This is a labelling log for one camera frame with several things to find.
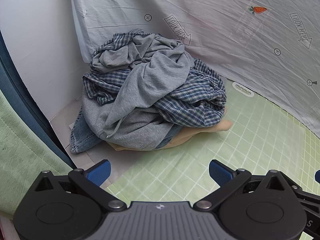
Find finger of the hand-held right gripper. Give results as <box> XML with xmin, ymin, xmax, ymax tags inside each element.
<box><xmin>294</xmin><ymin>169</ymin><xmax>320</xmax><ymax>207</ymax></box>

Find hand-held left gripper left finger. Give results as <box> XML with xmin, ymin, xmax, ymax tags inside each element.
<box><xmin>34</xmin><ymin>159</ymin><xmax>127</xmax><ymax>211</ymax></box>

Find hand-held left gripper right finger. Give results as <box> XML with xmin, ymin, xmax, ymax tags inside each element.
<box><xmin>194</xmin><ymin>159</ymin><xmax>297</xmax><ymax>211</ymax></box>

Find grey sweatpants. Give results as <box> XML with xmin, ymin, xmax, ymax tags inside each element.
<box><xmin>91</xmin><ymin>34</ymin><xmax>193</xmax><ymax>80</ymax></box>

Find blue denim jeans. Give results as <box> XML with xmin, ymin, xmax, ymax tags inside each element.
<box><xmin>70</xmin><ymin>110</ymin><xmax>183</xmax><ymax>154</ymax></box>

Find green grid mat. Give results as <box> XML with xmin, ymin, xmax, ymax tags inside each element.
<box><xmin>105</xmin><ymin>80</ymin><xmax>320</xmax><ymax>240</ymax></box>

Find beige garment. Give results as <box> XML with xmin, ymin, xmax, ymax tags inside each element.
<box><xmin>107</xmin><ymin>106</ymin><xmax>234</xmax><ymax>153</ymax></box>

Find grey hoodie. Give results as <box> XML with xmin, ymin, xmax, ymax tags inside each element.
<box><xmin>81</xmin><ymin>52</ymin><xmax>193</xmax><ymax>153</ymax></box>

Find blue plaid shirt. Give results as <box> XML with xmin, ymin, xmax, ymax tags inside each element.
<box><xmin>82</xmin><ymin>29</ymin><xmax>227</xmax><ymax>128</ymax></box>

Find white printed sheet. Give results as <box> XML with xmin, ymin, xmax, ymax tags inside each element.
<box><xmin>69</xmin><ymin>0</ymin><xmax>320</xmax><ymax>137</ymax></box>

